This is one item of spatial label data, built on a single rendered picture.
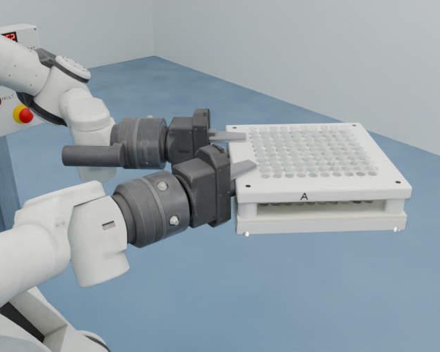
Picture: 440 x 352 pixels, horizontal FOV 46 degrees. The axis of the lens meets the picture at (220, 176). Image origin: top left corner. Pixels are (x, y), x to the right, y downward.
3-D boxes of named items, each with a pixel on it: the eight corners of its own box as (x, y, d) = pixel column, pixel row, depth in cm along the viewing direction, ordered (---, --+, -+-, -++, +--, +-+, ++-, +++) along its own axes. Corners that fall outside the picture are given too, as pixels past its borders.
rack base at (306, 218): (355, 156, 97) (357, 145, 96) (404, 229, 75) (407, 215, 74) (224, 160, 95) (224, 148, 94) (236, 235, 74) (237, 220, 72)
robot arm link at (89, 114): (119, 163, 88) (104, 135, 100) (112, 114, 84) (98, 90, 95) (79, 171, 86) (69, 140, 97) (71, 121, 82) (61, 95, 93)
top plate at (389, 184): (358, 132, 94) (360, 121, 93) (411, 200, 73) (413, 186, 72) (225, 135, 93) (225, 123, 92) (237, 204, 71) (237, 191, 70)
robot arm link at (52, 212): (110, 176, 66) (35, 195, 54) (132, 242, 66) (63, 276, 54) (71, 189, 69) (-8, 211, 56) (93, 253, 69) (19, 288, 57)
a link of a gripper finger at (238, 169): (260, 170, 76) (225, 182, 73) (246, 162, 78) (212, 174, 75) (260, 160, 75) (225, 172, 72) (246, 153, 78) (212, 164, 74)
